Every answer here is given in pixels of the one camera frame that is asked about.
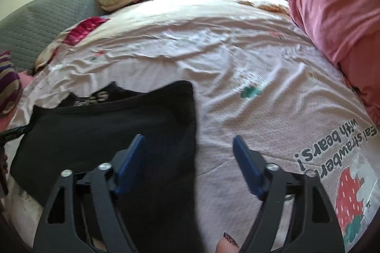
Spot purple striped blanket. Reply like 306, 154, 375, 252
0, 50, 24, 116

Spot grey quilted headboard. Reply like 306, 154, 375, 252
0, 0, 101, 73

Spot red patterned cloth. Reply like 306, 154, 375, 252
63, 17, 111, 46

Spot person's right hand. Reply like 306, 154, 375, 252
215, 232, 240, 253

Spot black sweater with orange cuffs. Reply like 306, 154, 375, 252
10, 80, 221, 253

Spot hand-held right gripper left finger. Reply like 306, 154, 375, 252
32, 134, 147, 253

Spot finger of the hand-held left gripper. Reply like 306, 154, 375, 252
0, 125, 31, 143

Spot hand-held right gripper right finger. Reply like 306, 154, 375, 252
233, 135, 347, 253

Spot pink quilt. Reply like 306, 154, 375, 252
16, 71, 35, 88

